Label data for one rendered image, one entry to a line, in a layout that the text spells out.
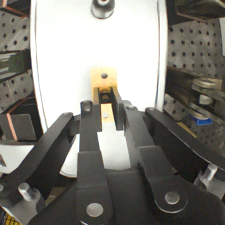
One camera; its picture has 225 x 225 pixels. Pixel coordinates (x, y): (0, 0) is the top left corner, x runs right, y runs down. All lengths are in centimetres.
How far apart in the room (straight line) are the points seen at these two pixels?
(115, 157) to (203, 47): 58
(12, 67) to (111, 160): 25
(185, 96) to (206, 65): 47
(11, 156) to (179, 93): 38
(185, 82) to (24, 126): 31
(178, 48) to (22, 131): 58
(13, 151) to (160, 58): 34
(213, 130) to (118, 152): 70
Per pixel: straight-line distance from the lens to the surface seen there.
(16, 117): 31
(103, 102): 20
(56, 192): 37
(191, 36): 65
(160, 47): 24
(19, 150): 33
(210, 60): 73
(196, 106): 22
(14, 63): 25
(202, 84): 21
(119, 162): 31
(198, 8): 28
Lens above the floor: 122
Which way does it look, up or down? 66 degrees down
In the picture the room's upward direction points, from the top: 166 degrees clockwise
